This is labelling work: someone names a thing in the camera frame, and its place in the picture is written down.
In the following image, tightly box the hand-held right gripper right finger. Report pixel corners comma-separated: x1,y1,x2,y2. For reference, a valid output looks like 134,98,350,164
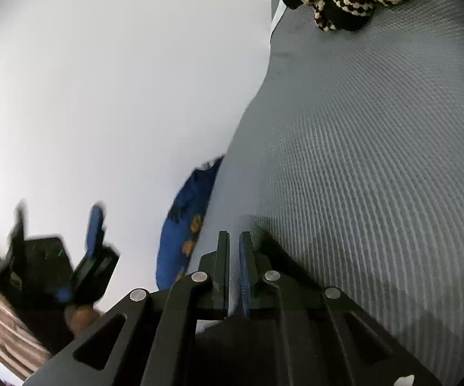
238,231,443,386

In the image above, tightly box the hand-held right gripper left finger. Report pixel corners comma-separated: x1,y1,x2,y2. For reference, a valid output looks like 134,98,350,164
25,230,231,386

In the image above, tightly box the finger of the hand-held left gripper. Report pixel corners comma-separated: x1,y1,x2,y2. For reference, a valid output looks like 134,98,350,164
0,199,28,290
72,204,121,305

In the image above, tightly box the person's left hand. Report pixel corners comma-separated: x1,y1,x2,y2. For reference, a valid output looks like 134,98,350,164
64,305,101,335

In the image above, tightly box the blue cloth with orange print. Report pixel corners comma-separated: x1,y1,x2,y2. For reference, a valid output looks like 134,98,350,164
155,155,226,291

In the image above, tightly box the grey textured mattress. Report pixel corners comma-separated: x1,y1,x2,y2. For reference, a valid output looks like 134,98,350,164
194,0,464,386

